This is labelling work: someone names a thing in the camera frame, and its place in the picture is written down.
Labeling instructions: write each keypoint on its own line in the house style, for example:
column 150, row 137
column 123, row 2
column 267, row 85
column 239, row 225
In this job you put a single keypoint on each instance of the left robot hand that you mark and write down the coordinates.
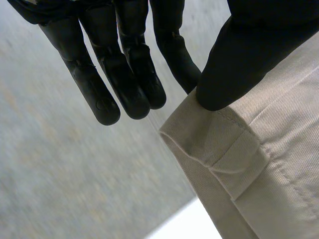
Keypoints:
column 249, row 54

